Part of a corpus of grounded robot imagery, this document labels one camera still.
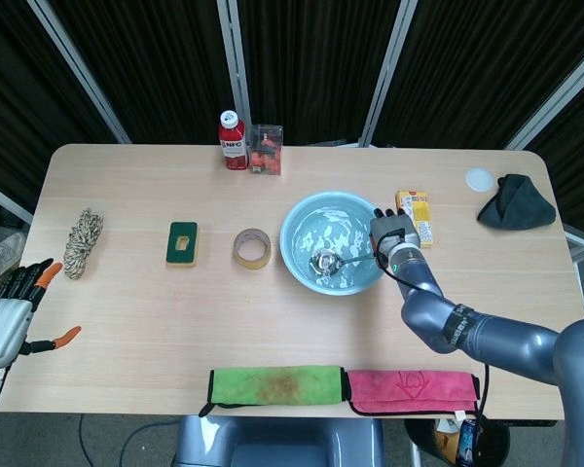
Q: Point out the light blue plastic basin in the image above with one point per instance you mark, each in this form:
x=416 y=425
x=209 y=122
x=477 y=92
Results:
x=297 y=253

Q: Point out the clear box with orange items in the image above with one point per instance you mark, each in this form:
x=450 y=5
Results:
x=266 y=155

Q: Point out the yellow cardboard box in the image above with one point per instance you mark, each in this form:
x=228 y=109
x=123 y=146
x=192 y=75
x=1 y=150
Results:
x=421 y=214

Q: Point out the pink microfibre towel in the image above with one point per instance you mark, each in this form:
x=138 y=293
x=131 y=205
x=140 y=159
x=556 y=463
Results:
x=409 y=391

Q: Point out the red NFC juice bottle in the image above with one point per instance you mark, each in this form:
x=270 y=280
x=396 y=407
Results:
x=232 y=151

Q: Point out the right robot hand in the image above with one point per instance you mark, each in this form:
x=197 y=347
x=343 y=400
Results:
x=394 y=228

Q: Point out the green microfibre towel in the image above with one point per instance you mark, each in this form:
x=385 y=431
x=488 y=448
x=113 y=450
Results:
x=277 y=384

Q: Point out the black waste bin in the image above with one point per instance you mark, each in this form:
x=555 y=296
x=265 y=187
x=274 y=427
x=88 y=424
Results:
x=423 y=442

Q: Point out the green and yellow sponge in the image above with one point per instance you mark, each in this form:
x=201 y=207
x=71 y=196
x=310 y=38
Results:
x=175 y=243

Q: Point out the dark grey cloth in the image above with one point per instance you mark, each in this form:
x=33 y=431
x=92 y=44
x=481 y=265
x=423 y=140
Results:
x=516 y=206

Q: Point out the white sneaker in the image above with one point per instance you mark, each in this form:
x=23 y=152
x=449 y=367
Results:
x=7 y=253

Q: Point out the yellow packing tape roll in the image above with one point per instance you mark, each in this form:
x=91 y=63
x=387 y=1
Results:
x=238 y=255

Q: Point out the grey partition frame post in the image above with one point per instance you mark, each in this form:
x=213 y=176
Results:
x=234 y=58
x=78 y=68
x=555 y=97
x=389 y=73

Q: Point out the grey robot torso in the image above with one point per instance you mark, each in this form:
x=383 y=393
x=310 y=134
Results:
x=282 y=442

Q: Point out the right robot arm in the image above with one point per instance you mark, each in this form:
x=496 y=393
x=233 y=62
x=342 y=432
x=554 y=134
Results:
x=506 y=338

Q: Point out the white round table cap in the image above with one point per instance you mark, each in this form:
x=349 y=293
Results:
x=480 y=179

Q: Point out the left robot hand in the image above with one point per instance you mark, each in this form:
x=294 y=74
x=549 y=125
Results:
x=2 y=326

